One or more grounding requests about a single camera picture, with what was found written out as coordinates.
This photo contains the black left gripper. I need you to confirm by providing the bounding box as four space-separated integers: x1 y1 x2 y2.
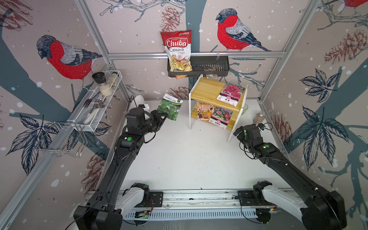
139 110 168 136

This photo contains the green leaf seed bag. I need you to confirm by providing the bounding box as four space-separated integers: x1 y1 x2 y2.
157 94 183 121

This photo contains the purple flower seed bag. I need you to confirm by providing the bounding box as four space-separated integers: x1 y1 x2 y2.
209 107 233 129

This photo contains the pink flower seed bag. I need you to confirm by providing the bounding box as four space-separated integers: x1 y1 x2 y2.
217 83 245 107

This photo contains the orange shop seed bag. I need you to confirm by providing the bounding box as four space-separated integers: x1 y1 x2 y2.
196 101 214 121

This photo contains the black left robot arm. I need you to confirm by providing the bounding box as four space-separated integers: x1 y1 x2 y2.
73 107 167 230

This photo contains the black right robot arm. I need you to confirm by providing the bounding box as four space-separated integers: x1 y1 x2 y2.
233 124 347 230

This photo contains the wooden two-tier shelf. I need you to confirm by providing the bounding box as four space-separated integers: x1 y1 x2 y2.
188 74 248 143

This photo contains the red Chuba chips bag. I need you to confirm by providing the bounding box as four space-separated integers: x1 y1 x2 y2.
160 30 192 72

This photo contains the brown spice jar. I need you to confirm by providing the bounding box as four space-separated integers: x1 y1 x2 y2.
253 111 265 125

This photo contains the white utensil holder cup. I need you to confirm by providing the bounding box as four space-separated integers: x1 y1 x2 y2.
129 95 150 112

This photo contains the green glass cup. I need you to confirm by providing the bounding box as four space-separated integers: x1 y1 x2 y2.
241 103 249 116

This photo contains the metal spoon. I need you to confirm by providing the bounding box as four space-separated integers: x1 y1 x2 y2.
88 99 106 115

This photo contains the black lid shaker jar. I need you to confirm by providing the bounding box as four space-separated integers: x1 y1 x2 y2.
92 72 114 96

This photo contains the snack packet in basket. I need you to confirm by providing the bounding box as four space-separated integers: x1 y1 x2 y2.
203 67 218 79

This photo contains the metal fork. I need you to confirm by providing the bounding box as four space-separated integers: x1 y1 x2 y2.
83 92 101 108

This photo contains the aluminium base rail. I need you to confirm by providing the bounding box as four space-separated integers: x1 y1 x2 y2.
112 185 307 222

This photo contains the black wall basket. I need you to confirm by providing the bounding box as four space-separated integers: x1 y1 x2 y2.
167 56 230 77

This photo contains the white wire wall rack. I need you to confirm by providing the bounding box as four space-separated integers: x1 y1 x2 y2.
56 71 122 132

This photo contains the chrome wire hook rack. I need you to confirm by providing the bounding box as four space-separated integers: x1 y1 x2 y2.
32 122 88 158

